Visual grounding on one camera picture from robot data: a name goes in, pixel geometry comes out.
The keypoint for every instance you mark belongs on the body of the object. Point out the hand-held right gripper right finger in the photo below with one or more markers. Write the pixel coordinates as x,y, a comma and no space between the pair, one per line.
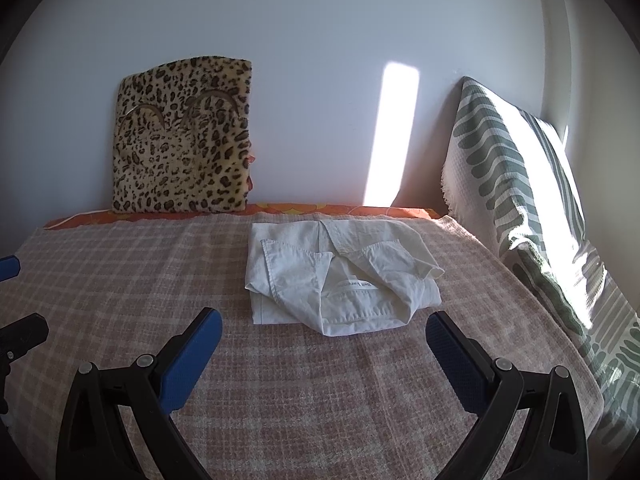
457,360

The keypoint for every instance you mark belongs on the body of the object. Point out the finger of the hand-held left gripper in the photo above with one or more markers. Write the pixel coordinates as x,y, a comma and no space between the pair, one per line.
25,332
9,267

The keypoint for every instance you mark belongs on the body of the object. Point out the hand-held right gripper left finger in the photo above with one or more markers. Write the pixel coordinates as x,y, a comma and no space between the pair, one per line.
192,360

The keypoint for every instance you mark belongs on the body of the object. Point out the white long-sleeved shirt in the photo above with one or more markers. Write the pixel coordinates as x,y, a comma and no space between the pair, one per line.
300,270

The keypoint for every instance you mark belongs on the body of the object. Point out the pink plaid blanket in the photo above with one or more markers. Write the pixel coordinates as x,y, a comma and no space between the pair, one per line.
150,270

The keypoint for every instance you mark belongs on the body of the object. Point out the orange floral bedsheet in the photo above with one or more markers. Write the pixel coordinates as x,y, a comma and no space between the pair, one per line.
300,208

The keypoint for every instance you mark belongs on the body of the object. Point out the green and white patterned pillow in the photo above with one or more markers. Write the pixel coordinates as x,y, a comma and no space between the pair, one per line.
490,175

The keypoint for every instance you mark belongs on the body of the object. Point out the leopard print cushion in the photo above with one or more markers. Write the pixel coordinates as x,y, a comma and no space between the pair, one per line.
180,145

